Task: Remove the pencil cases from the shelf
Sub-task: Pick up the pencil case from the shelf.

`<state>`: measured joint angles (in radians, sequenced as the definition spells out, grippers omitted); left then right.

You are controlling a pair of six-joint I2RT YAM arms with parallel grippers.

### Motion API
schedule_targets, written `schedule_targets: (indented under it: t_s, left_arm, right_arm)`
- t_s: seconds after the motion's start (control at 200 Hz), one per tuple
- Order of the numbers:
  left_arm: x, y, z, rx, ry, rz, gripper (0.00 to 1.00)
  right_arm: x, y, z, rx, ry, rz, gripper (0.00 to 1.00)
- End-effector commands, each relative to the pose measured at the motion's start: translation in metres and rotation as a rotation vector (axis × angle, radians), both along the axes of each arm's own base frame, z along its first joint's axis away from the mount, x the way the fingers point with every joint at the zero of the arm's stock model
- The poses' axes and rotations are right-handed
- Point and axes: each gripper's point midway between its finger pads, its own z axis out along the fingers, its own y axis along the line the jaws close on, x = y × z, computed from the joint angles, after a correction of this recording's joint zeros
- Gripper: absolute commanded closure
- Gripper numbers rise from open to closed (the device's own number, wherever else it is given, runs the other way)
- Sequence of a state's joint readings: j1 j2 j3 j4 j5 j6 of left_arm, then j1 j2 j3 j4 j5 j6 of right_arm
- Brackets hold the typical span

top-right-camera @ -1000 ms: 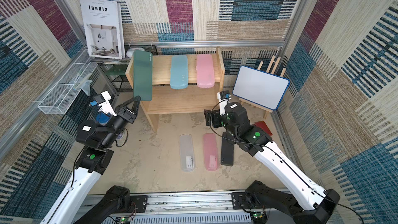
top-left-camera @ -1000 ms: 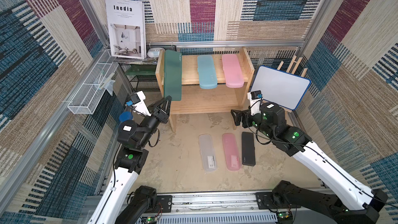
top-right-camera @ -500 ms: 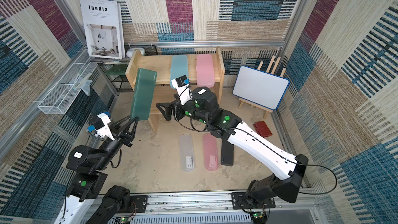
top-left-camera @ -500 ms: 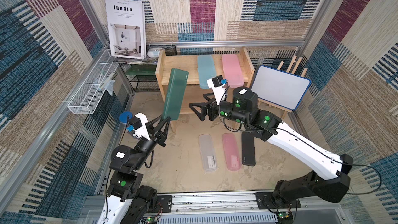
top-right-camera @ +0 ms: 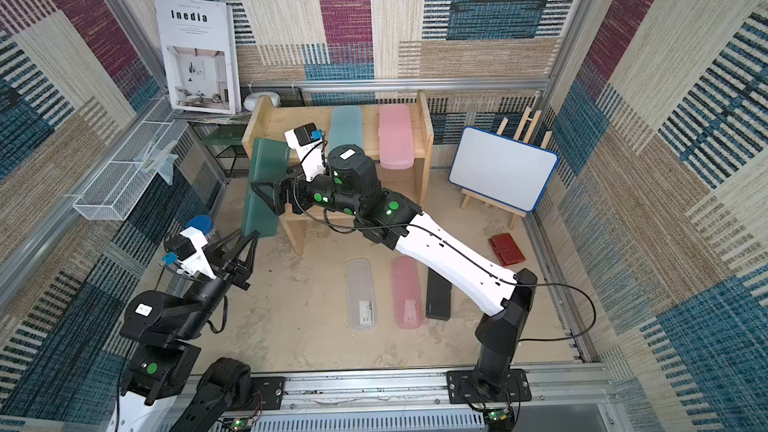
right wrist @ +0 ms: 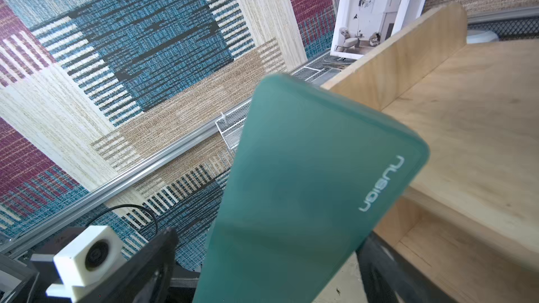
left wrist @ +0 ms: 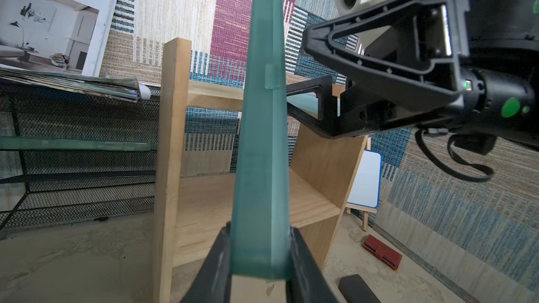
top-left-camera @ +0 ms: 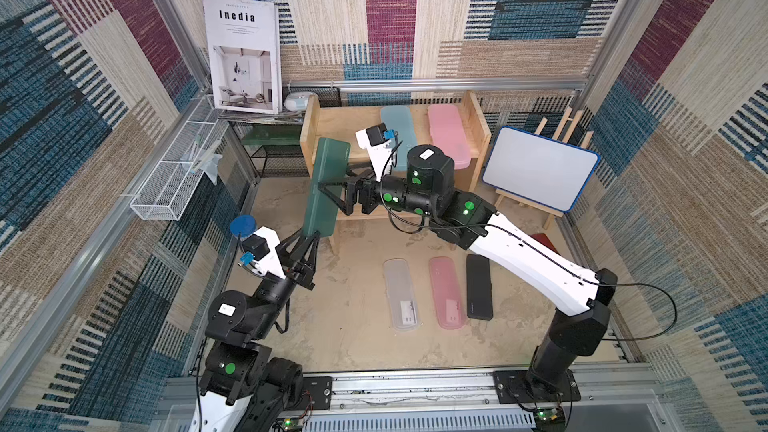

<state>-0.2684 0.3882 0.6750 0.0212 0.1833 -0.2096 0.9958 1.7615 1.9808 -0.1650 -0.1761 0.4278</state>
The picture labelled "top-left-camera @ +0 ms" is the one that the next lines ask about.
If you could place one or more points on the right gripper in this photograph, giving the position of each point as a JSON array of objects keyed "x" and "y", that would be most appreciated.
[{"x": 352, "y": 198}]

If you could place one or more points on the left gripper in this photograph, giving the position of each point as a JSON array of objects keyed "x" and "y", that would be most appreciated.
[{"x": 292, "y": 256}]

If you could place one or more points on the dark green pencil case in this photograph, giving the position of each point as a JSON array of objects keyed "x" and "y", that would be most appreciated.
[{"x": 329, "y": 173}]

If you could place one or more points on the light blue pencil case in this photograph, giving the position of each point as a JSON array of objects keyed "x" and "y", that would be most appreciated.
[{"x": 399, "y": 119}]

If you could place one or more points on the clear frosted pencil case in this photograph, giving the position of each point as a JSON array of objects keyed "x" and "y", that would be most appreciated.
[{"x": 401, "y": 296}]

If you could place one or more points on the translucent pink pencil case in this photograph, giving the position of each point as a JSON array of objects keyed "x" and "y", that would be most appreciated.
[{"x": 446, "y": 293}]

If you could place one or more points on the black pencil case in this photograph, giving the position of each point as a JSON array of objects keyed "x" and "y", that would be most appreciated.
[{"x": 479, "y": 288}]

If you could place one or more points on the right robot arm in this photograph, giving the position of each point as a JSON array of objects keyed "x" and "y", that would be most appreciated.
[{"x": 581, "y": 296}]

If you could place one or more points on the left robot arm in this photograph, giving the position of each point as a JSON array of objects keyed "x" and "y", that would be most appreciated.
[{"x": 240, "y": 385}]

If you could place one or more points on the wooden two-tier shelf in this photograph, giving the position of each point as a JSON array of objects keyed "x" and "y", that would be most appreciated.
[{"x": 342, "y": 123}]

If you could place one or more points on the pink opaque pencil case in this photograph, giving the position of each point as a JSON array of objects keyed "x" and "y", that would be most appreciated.
[{"x": 448, "y": 134}]

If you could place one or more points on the blue-lidded clear jar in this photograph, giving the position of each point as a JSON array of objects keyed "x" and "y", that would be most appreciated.
[{"x": 243, "y": 228}]

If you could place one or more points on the green tray on stand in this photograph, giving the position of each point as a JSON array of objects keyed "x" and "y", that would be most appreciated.
[{"x": 272, "y": 135}]

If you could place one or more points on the white round device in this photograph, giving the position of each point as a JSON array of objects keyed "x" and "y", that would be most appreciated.
[{"x": 298, "y": 101}]

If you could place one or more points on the Inedia magazine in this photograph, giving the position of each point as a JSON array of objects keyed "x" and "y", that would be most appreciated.
[{"x": 244, "y": 55}]

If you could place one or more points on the red wallet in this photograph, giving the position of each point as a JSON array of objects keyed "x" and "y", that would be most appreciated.
[{"x": 542, "y": 242}]

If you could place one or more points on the blue-framed whiteboard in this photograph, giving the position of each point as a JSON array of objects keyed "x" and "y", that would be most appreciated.
[{"x": 547, "y": 172}]

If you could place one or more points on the small wooden easel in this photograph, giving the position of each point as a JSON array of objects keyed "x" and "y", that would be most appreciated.
[{"x": 563, "y": 133}]

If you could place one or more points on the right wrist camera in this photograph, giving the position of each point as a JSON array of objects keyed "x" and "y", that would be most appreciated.
[{"x": 380, "y": 144}]

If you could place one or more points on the white wire basket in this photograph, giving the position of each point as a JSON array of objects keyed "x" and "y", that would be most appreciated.
[{"x": 191, "y": 157}]

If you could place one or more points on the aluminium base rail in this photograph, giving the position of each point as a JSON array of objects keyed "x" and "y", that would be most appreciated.
[{"x": 614, "y": 397}]

